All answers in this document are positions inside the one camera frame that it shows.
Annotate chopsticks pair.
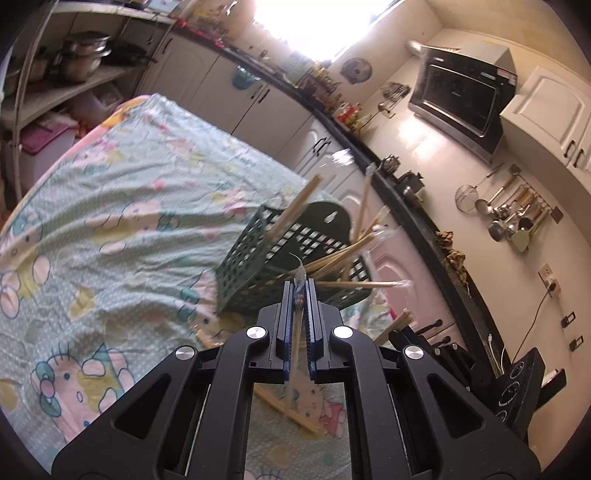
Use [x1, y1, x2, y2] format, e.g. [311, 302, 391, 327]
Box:
[253, 384, 322, 434]

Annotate dark green perforated utensil basket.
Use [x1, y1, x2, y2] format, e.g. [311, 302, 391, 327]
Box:
[215, 201, 351, 314]

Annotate black kitchen countertop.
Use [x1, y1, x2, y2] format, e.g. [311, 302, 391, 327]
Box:
[172, 22, 504, 375]

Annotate white lower kitchen cabinets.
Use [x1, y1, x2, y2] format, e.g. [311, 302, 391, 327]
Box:
[140, 33, 463, 346]

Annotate metal kitchen shelf rack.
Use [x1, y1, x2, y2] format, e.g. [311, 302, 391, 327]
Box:
[1, 1, 176, 200]

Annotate Hello Kitty bedsheet table cover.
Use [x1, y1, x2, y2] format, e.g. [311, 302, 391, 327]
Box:
[1, 95, 380, 479]

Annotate metal kettle on counter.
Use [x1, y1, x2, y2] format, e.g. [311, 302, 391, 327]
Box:
[398, 171, 425, 208]

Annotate metal mesh strainer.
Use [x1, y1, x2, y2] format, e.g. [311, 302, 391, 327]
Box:
[455, 162, 504, 213]

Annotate hanging metal ladles set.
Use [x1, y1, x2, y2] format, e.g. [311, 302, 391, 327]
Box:
[475, 165, 564, 253]

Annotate black range hood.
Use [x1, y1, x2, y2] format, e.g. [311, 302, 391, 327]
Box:
[409, 42, 517, 163]

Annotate pink storage bin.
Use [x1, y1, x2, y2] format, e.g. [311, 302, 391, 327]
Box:
[19, 112, 78, 192]

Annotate stainless steel pot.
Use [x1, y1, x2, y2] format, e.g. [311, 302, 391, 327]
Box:
[56, 31, 110, 83]

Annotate wall power socket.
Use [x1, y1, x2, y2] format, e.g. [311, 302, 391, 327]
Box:
[538, 263, 561, 297]

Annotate white upper wall cabinet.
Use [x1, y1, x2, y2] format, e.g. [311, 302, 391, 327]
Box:
[501, 66, 590, 223]

